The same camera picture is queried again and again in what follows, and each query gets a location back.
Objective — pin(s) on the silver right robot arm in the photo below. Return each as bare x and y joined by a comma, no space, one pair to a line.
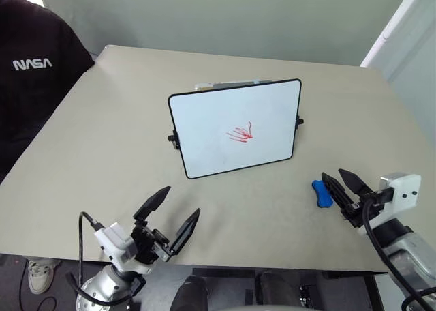
412,256

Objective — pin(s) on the white window frame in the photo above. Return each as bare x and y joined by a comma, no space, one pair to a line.
402,28

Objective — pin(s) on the white sneaker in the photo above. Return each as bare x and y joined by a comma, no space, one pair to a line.
40,277

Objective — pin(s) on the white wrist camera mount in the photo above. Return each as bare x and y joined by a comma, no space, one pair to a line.
407,188
112,238

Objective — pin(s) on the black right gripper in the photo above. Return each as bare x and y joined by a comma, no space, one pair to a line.
362,208

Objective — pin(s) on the black whiteboard stand knob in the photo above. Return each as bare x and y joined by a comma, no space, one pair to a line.
299,121
173,138

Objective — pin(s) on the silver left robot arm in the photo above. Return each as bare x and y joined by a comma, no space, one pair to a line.
102,287

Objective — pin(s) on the blue whiteboard eraser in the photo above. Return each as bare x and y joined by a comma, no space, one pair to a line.
321,191

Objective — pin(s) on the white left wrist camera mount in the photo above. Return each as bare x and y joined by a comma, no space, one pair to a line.
112,238

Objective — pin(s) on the black table frame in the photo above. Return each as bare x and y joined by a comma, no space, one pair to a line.
289,273

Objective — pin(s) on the person in black NASA hoodie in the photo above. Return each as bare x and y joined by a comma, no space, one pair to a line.
34,96

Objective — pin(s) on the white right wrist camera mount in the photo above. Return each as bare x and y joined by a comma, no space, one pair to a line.
407,188

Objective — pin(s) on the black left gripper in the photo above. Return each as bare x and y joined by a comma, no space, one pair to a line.
146,243

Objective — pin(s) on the black-framed tabletop whiteboard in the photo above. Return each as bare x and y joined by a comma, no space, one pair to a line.
221,113

